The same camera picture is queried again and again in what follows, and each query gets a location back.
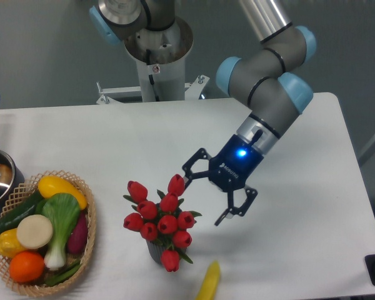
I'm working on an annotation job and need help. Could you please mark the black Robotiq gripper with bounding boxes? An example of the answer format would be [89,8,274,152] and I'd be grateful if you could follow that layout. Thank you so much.
[182,135,264,226]

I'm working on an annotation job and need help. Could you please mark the red tulip bouquet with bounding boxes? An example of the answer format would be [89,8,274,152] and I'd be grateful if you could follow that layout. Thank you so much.
[123,174,201,272]

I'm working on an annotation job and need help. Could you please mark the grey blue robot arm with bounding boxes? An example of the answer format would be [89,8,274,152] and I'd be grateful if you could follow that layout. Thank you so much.
[89,1,317,218]

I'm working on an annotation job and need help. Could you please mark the dark grey ribbed vase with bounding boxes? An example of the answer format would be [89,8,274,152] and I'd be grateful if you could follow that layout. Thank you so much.
[146,241,167,266]

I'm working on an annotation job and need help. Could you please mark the yellow banana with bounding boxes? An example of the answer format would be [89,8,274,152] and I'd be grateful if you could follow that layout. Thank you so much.
[195,261,221,300]

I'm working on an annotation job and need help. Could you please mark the purple sweet potato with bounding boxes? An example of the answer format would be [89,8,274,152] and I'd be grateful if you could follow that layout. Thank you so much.
[66,212,88,254]

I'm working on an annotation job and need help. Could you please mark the green bok choy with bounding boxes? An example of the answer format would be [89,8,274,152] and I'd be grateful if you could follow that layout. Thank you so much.
[42,193,81,271]

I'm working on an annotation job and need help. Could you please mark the yellow squash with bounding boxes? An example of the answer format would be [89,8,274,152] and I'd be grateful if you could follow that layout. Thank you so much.
[37,175,88,210]

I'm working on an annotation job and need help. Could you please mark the beige round slice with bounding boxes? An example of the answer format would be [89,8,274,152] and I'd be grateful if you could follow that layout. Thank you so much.
[16,214,53,249]

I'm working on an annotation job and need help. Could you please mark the green bean pods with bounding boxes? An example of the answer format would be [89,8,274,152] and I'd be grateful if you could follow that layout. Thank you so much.
[44,261,81,287]

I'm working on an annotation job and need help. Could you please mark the woven wicker basket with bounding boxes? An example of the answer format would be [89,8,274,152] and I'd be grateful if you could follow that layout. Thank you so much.
[0,170,96,298]

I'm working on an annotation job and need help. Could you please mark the orange fruit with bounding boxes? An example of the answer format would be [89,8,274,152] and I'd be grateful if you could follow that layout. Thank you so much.
[9,251,44,283]

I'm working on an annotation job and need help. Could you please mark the dark green cucumber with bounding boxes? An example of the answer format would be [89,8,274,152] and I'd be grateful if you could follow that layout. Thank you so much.
[0,190,44,234]

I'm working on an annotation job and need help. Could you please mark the yellow bell pepper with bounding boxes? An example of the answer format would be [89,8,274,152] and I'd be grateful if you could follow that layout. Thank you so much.
[0,228,27,258]

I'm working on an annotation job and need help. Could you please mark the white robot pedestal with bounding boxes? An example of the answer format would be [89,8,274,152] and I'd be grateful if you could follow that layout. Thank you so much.
[96,17,210,104]

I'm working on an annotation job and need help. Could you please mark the black base cable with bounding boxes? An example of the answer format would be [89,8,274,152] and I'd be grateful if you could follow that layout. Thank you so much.
[145,49,160,103]

